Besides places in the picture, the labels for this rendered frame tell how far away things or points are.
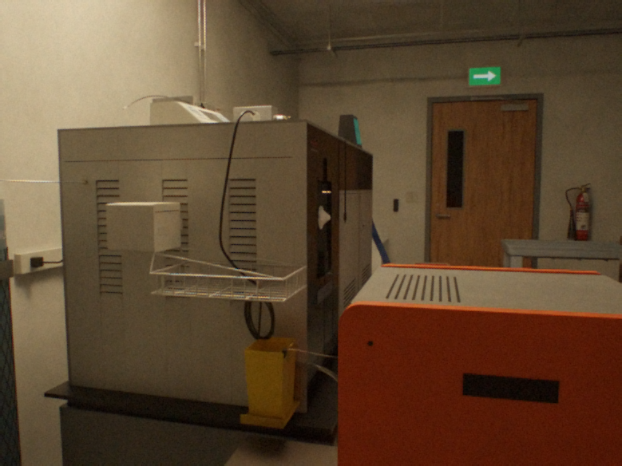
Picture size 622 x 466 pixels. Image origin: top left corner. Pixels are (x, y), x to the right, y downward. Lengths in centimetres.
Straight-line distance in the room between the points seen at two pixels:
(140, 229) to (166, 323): 31
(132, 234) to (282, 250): 34
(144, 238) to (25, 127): 103
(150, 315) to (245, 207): 39
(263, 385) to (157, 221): 43
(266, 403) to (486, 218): 421
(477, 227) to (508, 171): 60
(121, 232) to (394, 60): 438
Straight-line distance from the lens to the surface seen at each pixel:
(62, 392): 155
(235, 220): 124
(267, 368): 113
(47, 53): 222
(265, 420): 116
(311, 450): 119
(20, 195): 204
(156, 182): 132
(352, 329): 66
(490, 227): 517
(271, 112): 176
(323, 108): 531
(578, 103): 532
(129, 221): 117
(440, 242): 516
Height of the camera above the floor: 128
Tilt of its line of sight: 5 degrees down
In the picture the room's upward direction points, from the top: straight up
